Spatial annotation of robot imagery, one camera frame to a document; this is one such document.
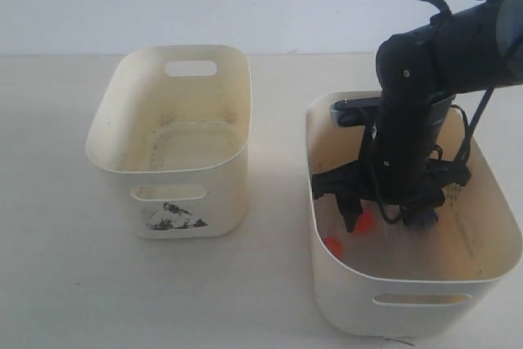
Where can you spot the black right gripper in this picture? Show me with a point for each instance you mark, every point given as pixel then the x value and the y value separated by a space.
pixel 418 198

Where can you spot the red-capped clear tube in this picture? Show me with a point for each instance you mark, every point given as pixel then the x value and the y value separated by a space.
pixel 334 246
pixel 365 222

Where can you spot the cream plastic bin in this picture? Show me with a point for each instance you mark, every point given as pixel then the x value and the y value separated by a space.
pixel 396 281
pixel 170 140

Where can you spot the blue-capped clear tube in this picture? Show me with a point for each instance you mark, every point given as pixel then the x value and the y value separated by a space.
pixel 426 220

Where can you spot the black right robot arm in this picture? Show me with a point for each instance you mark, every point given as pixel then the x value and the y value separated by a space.
pixel 420 73

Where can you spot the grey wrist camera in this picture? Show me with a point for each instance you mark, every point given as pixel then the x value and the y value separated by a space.
pixel 353 113

